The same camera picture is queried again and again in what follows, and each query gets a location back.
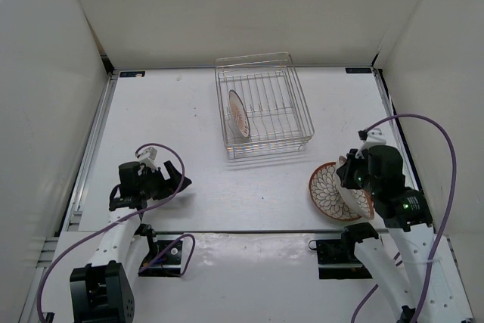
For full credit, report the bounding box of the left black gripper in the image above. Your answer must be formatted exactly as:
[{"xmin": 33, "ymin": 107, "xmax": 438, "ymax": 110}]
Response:
[{"xmin": 138, "ymin": 161, "xmax": 191, "ymax": 200}]

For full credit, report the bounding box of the white plate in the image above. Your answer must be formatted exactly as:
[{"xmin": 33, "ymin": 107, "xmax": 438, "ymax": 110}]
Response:
[{"xmin": 334, "ymin": 172, "xmax": 374, "ymax": 220}]

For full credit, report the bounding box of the flower patterned plate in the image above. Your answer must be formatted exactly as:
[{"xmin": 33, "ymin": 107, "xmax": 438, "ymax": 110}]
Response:
[{"xmin": 309, "ymin": 157, "xmax": 364, "ymax": 222}]

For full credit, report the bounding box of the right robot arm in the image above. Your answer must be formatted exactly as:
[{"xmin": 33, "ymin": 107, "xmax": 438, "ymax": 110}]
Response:
[{"xmin": 336, "ymin": 145, "xmax": 469, "ymax": 322}]

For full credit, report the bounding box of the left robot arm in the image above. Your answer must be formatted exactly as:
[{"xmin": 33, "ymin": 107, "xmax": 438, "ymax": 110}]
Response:
[{"xmin": 70, "ymin": 161, "xmax": 191, "ymax": 322}]

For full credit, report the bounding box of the orange patterned plate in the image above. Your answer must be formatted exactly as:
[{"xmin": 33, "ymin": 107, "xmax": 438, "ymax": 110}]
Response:
[{"xmin": 228, "ymin": 89, "xmax": 250, "ymax": 138}]

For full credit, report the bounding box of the right table label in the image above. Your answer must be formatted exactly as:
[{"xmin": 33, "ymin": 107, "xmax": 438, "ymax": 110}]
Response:
[{"xmin": 345, "ymin": 67, "xmax": 372, "ymax": 74}]

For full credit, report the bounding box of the table label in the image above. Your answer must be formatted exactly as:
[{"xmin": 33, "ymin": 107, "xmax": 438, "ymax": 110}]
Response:
[
  {"xmin": 119, "ymin": 71, "xmax": 145, "ymax": 78},
  {"xmin": 345, "ymin": 67, "xmax": 372, "ymax": 74}
]

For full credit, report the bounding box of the left table label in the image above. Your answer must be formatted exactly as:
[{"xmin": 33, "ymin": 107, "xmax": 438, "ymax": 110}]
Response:
[{"xmin": 119, "ymin": 71, "xmax": 145, "ymax": 78}]

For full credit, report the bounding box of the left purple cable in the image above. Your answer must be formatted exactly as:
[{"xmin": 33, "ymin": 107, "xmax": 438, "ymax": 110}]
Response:
[{"xmin": 37, "ymin": 144, "xmax": 196, "ymax": 320}]

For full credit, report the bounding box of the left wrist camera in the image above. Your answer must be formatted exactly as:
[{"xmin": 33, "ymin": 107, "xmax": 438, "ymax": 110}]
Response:
[{"xmin": 135, "ymin": 146, "xmax": 157, "ymax": 170}]

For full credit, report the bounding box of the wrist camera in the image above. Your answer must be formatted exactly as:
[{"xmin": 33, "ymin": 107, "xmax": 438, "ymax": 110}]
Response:
[
  {"xmin": 135, "ymin": 146, "xmax": 157, "ymax": 170},
  {"xmin": 356, "ymin": 128, "xmax": 386, "ymax": 159}
]

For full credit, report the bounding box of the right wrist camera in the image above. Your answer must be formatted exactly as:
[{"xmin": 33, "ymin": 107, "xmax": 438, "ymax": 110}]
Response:
[{"xmin": 356, "ymin": 128, "xmax": 386, "ymax": 159}]

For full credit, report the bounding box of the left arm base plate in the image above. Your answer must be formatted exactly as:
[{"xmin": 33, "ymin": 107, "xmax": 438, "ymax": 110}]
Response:
[{"xmin": 138, "ymin": 237, "xmax": 183, "ymax": 278}]

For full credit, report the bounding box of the chrome wire dish rack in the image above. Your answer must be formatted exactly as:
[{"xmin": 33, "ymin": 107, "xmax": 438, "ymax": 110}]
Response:
[{"xmin": 215, "ymin": 52, "xmax": 315, "ymax": 160}]

